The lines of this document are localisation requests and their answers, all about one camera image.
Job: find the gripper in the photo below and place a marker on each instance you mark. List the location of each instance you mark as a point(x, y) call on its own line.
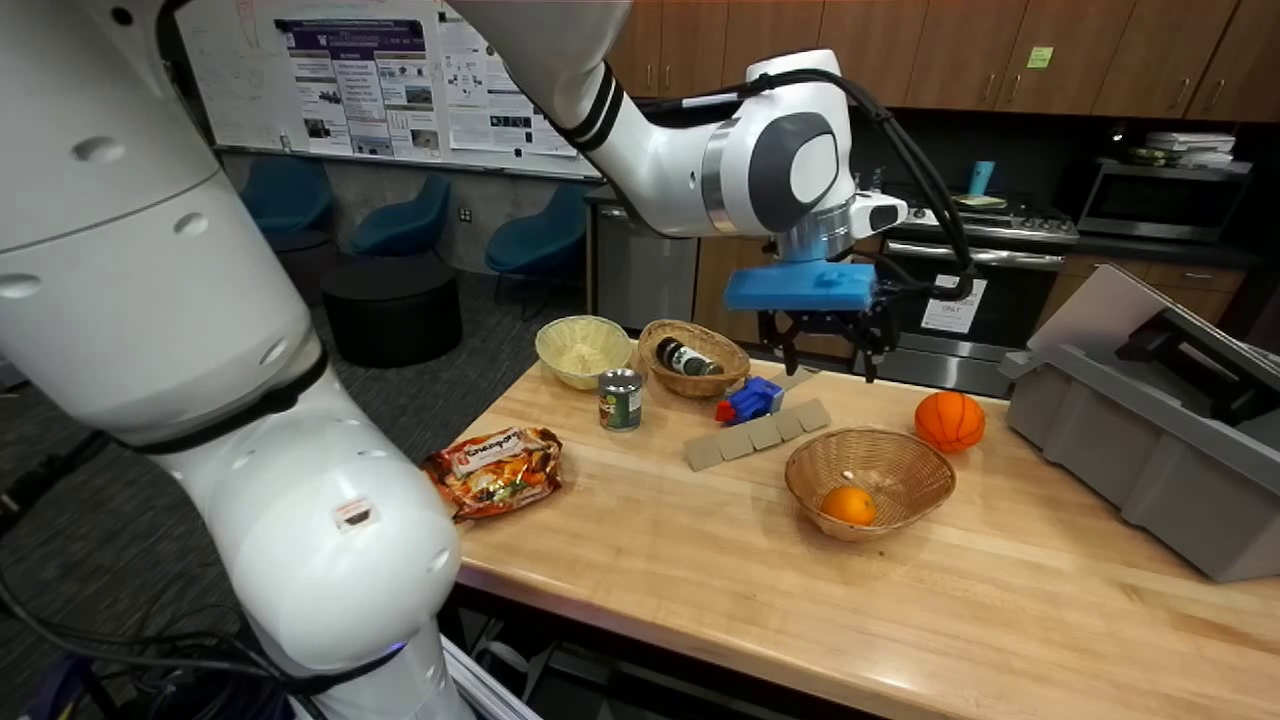
point(830, 320)

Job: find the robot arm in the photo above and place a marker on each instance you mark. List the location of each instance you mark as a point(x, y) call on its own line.
point(150, 300)

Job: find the blue toy drill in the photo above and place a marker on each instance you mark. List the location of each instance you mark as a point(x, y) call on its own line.
point(748, 400)

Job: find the row of tan blocks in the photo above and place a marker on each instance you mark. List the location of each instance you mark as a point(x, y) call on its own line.
point(760, 435)

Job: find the brown wicker basket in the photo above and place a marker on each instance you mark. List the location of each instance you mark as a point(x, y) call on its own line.
point(705, 385)

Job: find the light wicker basket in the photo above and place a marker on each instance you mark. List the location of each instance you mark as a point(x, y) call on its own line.
point(890, 470)

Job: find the white paper note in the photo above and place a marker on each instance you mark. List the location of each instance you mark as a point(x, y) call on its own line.
point(950, 310)

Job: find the orange toy basketball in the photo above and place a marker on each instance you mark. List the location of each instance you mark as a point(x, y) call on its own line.
point(949, 422)

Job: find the dark glass bottle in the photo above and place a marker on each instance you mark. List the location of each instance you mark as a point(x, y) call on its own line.
point(685, 358)

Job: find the orange fruit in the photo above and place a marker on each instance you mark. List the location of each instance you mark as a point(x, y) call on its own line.
point(848, 506)

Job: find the kitchen stove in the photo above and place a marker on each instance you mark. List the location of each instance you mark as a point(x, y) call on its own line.
point(1010, 290)

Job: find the steel dishwasher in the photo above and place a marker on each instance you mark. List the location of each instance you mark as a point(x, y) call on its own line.
point(645, 275)

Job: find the tin can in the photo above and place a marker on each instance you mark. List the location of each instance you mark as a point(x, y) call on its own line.
point(620, 402)

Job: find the teal cup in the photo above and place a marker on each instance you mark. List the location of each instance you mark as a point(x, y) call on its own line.
point(981, 178)

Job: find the cream woven bowl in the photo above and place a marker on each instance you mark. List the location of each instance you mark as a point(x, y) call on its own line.
point(582, 350)

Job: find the blue chair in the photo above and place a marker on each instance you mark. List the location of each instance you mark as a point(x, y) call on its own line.
point(540, 238)
point(288, 195)
point(405, 222)

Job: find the grey plastic bin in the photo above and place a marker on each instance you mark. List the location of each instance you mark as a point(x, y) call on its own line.
point(1130, 450)

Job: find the orange snack packet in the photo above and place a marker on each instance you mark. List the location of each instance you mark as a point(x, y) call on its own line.
point(495, 472)

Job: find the microwave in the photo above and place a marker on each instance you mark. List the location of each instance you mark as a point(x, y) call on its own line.
point(1160, 200)

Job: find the green sticky note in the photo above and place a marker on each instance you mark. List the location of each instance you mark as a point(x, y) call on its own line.
point(1040, 57)

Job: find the stack of white trays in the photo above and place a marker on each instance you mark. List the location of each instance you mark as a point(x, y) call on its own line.
point(1190, 145)

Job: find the black round ottoman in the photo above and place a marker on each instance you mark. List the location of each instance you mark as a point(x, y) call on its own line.
point(392, 310)

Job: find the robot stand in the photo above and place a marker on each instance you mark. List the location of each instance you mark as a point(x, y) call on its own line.
point(490, 690)

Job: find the whiteboard with posters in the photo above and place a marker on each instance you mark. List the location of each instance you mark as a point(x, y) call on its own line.
point(380, 80)

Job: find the row of wooden wall cabinets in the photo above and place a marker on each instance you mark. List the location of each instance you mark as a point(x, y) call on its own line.
point(1100, 50)

